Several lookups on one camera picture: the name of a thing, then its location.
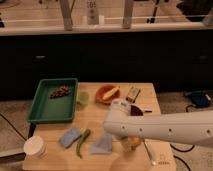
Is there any grey-blue towel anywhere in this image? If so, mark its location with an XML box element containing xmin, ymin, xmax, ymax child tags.
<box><xmin>89</xmin><ymin>133</ymin><xmax>112</xmax><ymax>154</ymax></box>

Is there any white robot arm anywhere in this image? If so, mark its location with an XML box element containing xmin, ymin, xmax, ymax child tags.
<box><xmin>103</xmin><ymin>99</ymin><xmax>213</xmax><ymax>148</ymax></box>

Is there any green plastic cup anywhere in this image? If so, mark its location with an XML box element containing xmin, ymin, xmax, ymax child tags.
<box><xmin>77</xmin><ymin>92</ymin><xmax>89</xmax><ymax>106</ymax></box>

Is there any white paper cup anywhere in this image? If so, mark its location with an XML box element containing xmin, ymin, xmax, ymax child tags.
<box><xmin>23</xmin><ymin>136</ymin><xmax>46</xmax><ymax>157</ymax></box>

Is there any dark red bowl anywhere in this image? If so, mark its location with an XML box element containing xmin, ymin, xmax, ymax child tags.
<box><xmin>131</xmin><ymin>105</ymin><xmax>143</xmax><ymax>116</ymax></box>

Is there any green chili pepper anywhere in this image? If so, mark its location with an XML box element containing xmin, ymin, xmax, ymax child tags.
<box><xmin>76</xmin><ymin>129</ymin><xmax>91</xmax><ymax>158</ymax></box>

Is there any yellow corn cob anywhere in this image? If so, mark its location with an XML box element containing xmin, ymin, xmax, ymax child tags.
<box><xmin>102</xmin><ymin>87</ymin><xmax>119</xmax><ymax>100</ymax></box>

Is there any blue sponge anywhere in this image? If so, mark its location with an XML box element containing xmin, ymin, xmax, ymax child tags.
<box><xmin>59</xmin><ymin>128</ymin><xmax>81</xmax><ymax>148</ymax></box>

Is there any red grapes bunch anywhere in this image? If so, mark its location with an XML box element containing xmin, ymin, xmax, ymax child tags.
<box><xmin>50</xmin><ymin>86</ymin><xmax>71</xmax><ymax>98</ymax></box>

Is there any green plastic tray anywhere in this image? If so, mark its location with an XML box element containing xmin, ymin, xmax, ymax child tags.
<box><xmin>28</xmin><ymin>78</ymin><xmax>78</xmax><ymax>124</ymax></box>

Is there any blue black floor device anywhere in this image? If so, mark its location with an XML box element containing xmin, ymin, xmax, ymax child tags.
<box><xmin>187</xmin><ymin>91</ymin><xmax>211</xmax><ymax>108</ymax></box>

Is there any black cable on floor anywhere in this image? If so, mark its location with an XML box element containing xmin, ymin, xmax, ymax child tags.
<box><xmin>170</xmin><ymin>143</ymin><xmax>197</xmax><ymax>154</ymax></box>

